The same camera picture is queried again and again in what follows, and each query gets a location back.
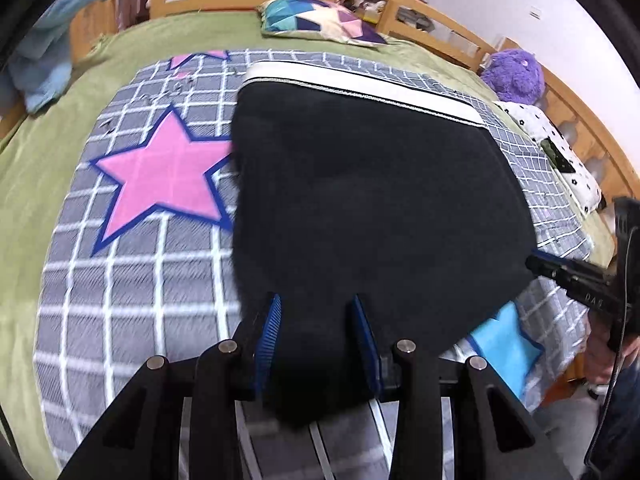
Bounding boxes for colourful geometric pillow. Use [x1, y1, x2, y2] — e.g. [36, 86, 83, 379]
[257, 0, 390, 48]

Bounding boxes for desk clutter behind bed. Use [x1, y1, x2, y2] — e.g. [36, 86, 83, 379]
[340, 0, 481, 56]

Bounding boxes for person's right hand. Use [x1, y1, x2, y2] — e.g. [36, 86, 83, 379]
[586, 330, 621, 397]

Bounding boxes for green bed blanket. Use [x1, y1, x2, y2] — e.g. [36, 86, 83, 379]
[0, 10, 616, 461]

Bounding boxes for grey checked blanket with stars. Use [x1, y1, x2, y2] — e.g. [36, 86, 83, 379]
[32, 49, 596, 480]

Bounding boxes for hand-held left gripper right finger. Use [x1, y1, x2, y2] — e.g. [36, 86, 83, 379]
[349, 294, 573, 480]

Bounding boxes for wooden bed frame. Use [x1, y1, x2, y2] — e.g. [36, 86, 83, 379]
[0, 0, 640, 191]

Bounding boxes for black cable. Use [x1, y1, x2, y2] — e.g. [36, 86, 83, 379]
[582, 230, 637, 467]

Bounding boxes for black pants with white stripe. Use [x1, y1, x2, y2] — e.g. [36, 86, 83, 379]
[231, 60, 538, 426]

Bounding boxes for white pillow with black flowers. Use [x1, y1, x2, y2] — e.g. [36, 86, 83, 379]
[492, 100, 606, 216]

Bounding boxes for dark green cloth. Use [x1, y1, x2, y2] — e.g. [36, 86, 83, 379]
[540, 137, 576, 175]

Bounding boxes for purple plush toy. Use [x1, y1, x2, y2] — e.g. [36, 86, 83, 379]
[480, 49, 545, 105]

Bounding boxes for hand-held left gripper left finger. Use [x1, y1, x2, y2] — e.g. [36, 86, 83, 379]
[57, 292, 283, 480]

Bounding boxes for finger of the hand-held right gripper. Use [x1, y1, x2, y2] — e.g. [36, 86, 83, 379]
[525, 247, 618, 306]

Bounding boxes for person's dark blue jeans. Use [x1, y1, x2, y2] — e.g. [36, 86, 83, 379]
[584, 335, 640, 480]

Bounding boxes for light blue cloth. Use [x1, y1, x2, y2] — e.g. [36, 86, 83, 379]
[0, 0, 126, 113]

